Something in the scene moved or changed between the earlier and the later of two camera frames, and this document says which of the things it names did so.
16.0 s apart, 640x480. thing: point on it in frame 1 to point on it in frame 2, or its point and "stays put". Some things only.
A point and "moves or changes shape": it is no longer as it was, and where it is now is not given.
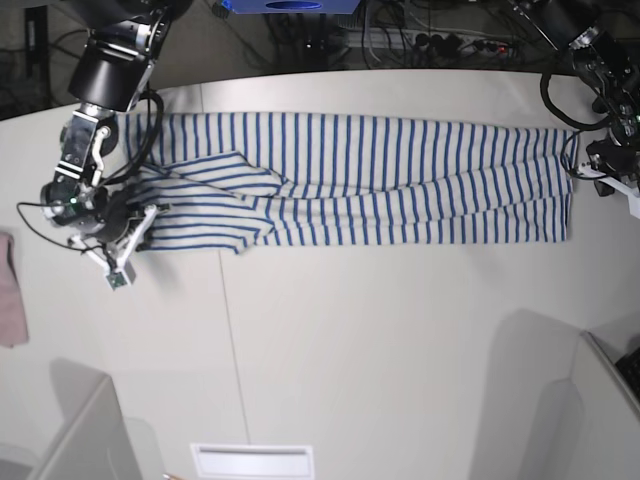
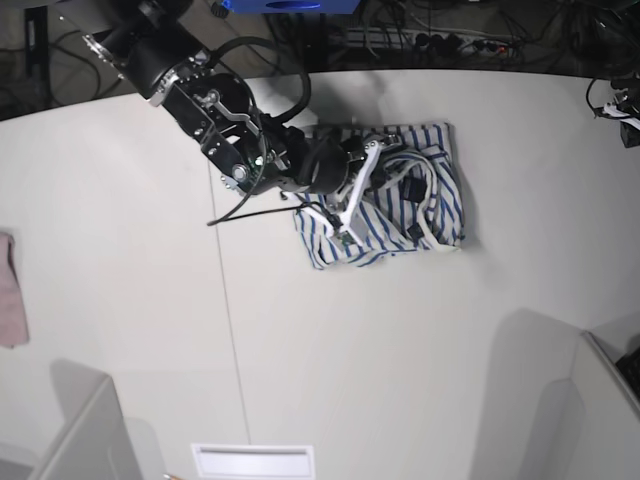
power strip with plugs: [423, 42] stays put
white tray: [253, 461] stays put
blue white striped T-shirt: [230, 180] moves or changes shape
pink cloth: [13, 316] stays put
